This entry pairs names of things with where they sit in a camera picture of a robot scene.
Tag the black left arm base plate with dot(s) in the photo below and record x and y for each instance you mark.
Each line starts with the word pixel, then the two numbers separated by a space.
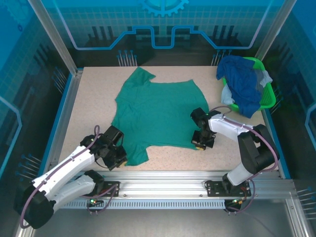
pixel 111 188

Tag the green t-shirt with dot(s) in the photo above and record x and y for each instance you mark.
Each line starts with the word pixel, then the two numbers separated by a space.
pixel 160 108

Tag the pale blue t-shirt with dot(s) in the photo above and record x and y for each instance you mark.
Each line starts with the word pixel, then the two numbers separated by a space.
pixel 227 96

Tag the grey t-shirt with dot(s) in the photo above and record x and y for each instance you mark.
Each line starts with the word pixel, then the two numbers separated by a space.
pixel 264 79

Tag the small green-lit circuit board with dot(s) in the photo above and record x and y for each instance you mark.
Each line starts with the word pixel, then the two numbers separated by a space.
pixel 95 201
pixel 238 201

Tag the aluminium frame rail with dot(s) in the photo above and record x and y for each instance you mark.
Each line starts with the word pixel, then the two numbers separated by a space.
pixel 160 184

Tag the green plastic basket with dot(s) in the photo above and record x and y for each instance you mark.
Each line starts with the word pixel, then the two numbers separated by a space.
pixel 269 98

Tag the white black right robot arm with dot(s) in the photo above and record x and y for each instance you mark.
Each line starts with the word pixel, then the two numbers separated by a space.
pixel 254 150

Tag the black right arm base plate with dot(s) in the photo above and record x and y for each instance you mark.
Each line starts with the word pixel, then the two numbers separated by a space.
pixel 217 188

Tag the aluminium frame post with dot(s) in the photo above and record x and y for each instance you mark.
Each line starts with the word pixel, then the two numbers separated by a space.
pixel 274 29
pixel 54 37

